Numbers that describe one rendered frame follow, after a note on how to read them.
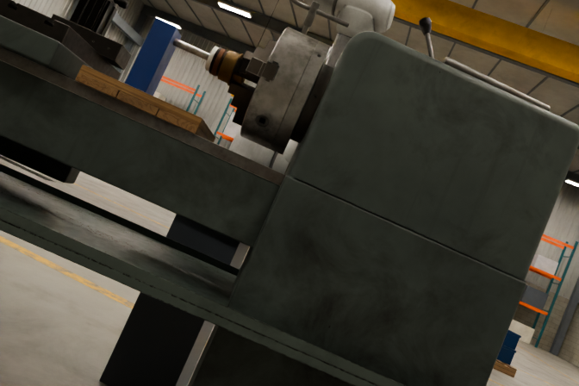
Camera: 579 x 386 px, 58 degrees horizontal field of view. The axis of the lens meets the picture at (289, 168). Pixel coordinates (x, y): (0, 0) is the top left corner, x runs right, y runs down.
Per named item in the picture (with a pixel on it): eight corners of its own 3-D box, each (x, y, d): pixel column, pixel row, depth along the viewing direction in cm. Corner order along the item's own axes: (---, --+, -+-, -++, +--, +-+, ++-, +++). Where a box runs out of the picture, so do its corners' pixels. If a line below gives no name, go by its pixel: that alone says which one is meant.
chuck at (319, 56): (286, 146, 158) (330, 48, 152) (277, 164, 127) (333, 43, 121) (276, 140, 158) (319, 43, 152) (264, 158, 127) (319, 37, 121)
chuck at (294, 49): (276, 140, 158) (319, 43, 152) (264, 158, 127) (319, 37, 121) (249, 128, 158) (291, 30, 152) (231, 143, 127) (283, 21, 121)
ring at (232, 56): (253, 63, 144) (223, 49, 144) (252, 54, 135) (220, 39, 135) (239, 93, 144) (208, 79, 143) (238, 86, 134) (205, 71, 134)
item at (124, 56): (124, 70, 150) (132, 54, 151) (115, 61, 140) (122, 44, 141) (59, 40, 150) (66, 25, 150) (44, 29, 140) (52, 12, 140)
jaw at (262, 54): (276, 84, 143) (290, 57, 150) (280, 72, 139) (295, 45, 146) (239, 68, 143) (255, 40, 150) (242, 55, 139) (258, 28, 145)
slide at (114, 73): (115, 86, 160) (121, 73, 160) (61, 44, 117) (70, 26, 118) (60, 62, 160) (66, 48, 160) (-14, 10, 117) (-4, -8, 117)
